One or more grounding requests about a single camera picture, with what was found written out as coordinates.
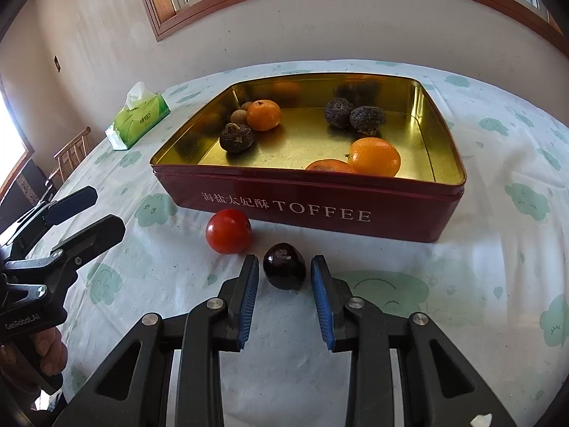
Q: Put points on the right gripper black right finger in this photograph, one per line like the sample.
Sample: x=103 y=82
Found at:
x=439 y=386

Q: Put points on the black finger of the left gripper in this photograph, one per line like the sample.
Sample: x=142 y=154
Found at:
x=26 y=231
x=88 y=244

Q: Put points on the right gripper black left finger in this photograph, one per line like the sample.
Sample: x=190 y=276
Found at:
x=131 y=386

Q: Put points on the red cherry tomato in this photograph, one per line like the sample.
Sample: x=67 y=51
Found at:
x=229 y=231

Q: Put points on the dark purple plum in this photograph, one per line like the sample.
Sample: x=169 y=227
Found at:
x=284 y=267

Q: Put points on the dark wrinkled passion fruit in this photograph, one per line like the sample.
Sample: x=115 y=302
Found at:
x=368 y=120

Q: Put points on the large orange mandarin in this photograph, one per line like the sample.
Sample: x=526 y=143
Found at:
x=330 y=166

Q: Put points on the person's left hand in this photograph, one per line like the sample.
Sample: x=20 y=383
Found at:
x=53 y=358

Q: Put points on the wooden chair left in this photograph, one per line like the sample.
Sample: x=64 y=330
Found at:
x=70 y=156

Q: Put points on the cloud print tablecloth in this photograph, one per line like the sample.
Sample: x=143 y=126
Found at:
x=495 y=281

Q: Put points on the green tissue pack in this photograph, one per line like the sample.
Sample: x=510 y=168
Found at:
x=141 y=112

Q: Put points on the dark passion fruit front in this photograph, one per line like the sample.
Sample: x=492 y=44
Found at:
x=236 y=138

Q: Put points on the small mandarin in tin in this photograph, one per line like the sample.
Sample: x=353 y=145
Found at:
x=263 y=115

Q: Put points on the bright orange in tin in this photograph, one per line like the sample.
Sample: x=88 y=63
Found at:
x=374 y=157

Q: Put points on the red gold toffee tin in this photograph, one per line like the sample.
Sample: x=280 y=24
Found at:
x=269 y=180

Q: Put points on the dark passion fruit back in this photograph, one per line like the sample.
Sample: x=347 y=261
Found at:
x=337 y=113

